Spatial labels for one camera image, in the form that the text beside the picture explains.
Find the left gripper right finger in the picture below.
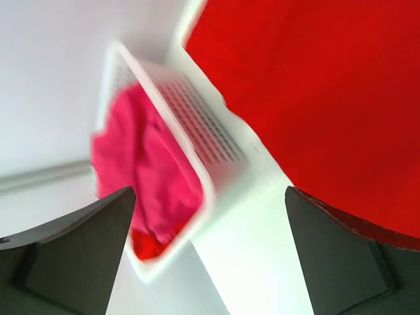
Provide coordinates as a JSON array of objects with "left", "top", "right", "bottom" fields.
[{"left": 285, "top": 186, "right": 419, "bottom": 314}]

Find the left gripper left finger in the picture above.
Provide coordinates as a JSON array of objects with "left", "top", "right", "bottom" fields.
[{"left": 1, "top": 186, "right": 136, "bottom": 314}]

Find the white plastic basket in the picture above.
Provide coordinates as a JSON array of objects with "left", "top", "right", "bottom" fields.
[{"left": 95, "top": 41, "right": 249, "bottom": 283}]

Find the red t shirt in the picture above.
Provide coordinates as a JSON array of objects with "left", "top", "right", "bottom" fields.
[
  {"left": 130, "top": 220, "right": 187, "bottom": 261},
  {"left": 185, "top": 1, "right": 419, "bottom": 237}
]

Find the pink t shirt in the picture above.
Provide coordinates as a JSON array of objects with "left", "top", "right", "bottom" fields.
[{"left": 91, "top": 84, "right": 203, "bottom": 246}]

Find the left aluminium frame post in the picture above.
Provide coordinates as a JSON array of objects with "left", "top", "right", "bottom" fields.
[{"left": 1, "top": 159, "right": 91, "bottom": 194}]

